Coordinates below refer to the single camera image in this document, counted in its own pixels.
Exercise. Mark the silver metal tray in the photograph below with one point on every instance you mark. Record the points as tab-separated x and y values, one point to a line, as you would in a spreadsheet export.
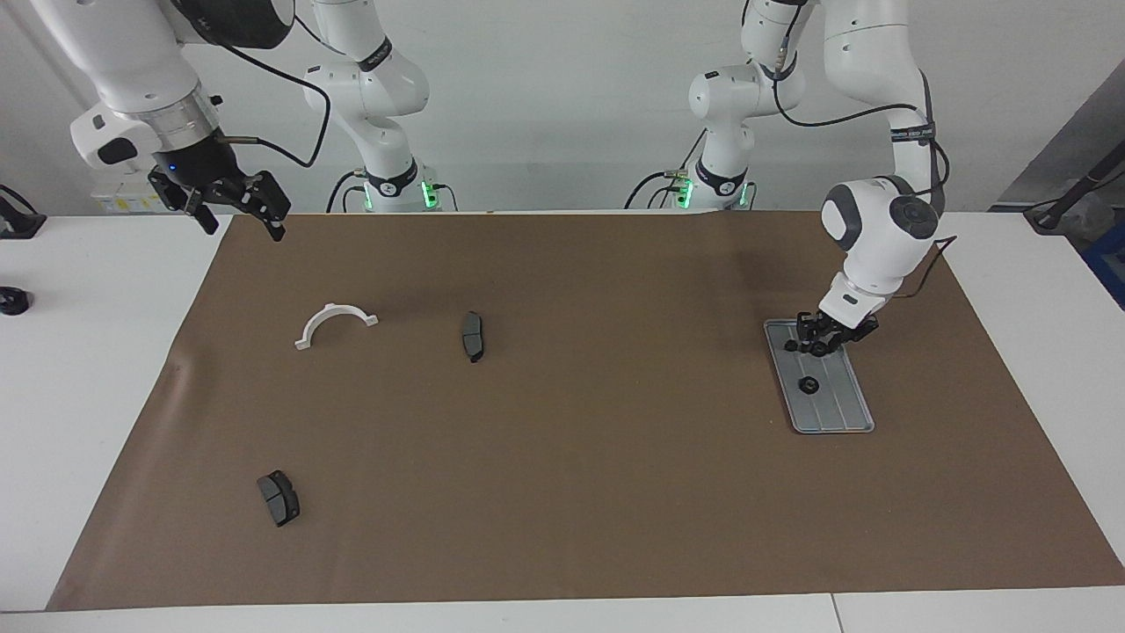
835	404

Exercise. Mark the short dark brake pad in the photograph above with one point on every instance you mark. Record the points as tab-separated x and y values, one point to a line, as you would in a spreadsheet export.
279	499

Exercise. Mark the brown table mat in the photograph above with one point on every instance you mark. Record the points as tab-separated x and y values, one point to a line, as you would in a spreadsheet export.
571	492

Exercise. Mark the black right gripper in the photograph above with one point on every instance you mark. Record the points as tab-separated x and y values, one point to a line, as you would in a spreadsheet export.
198	171

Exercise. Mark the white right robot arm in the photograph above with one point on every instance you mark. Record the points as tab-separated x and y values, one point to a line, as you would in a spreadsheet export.
114	53

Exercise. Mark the white curved plastic bracket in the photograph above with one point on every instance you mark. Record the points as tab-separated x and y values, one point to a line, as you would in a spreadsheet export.
334	309

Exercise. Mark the long grey brake pad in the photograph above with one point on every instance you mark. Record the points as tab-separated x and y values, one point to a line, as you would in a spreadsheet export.
473	334

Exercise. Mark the black table clamp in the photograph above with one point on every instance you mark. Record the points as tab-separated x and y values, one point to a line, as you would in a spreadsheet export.
18	224

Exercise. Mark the small black round knob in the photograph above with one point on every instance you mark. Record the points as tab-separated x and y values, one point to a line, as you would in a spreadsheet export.
10	301

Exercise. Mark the blue box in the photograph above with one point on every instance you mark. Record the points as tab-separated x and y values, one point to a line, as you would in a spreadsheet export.
1109	264

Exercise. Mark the black tripod stand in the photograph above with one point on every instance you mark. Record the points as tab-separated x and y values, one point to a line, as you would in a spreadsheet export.
1050	215

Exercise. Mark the white wall socket box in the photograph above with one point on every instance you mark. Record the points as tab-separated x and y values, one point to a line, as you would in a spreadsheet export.
123	204

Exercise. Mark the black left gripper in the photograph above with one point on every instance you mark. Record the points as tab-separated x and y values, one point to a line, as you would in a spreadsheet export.
835	327

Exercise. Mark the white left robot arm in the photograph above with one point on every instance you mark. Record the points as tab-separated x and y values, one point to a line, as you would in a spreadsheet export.
879	246

